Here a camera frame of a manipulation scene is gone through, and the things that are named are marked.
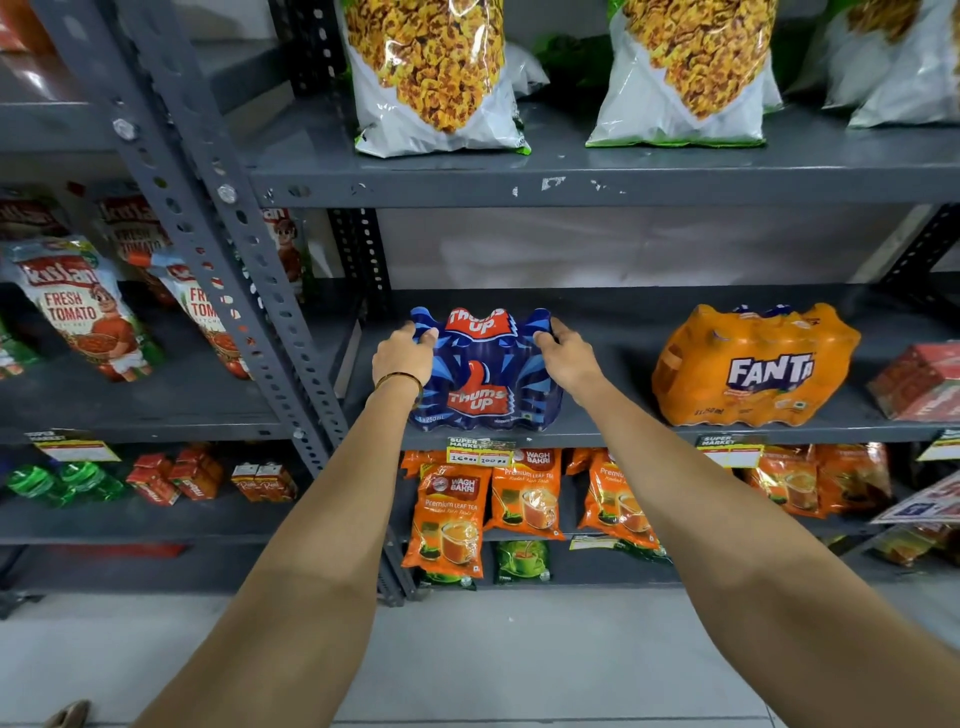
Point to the blue soda bottle pack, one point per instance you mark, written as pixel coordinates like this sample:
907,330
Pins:
487,375

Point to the orange wrapped soda bottle pack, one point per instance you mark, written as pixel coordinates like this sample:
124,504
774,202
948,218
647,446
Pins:
750,367

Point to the green snack bag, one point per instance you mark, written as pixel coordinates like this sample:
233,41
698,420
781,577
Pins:
574,64

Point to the green tea packet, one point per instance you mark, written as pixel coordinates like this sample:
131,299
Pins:
523,561

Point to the orange red packet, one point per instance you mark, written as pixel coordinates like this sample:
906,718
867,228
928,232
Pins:
21,24

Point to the person's left thumb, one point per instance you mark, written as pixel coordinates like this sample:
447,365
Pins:
426,337

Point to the red printed packet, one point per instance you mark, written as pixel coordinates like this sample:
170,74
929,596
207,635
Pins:
919,382

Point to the shiny green pouch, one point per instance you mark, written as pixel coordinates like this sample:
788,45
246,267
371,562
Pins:
90,480
30,480

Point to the person's right hand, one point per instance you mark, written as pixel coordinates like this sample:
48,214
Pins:
571,364

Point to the person's left hand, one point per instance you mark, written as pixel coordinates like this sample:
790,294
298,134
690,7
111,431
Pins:
401,356

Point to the person's left forearm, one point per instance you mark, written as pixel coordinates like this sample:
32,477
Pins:
315,555

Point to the orange tea packet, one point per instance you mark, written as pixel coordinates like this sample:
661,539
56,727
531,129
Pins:
791,480
448,525
418,461
855,476
526,495
619,502

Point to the white yellow snack bag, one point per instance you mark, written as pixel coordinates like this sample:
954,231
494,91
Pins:
686,67
900,67
427,75

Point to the person's right thumb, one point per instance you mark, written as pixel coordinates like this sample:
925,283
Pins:
544,339

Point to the white printed paper sign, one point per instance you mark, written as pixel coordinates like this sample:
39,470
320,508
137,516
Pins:
926,504

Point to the orange green packet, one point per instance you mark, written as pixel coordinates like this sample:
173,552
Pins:
907,544

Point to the person's right forearm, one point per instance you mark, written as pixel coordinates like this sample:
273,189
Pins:
720,555

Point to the small red white box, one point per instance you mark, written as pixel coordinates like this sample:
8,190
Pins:
264,482

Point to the green sauce pouch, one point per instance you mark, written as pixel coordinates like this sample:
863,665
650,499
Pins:
13,352

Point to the tomato ketchup pouch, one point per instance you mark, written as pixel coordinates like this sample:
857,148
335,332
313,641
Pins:
286,247
79,307
135,225
26,217
199,307

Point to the grey metal shelf rack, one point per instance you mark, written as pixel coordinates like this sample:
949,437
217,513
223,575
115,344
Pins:
187,180
675,169

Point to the yellow white price label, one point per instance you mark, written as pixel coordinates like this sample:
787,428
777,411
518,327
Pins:
943,448
75,448
731,452
480,452

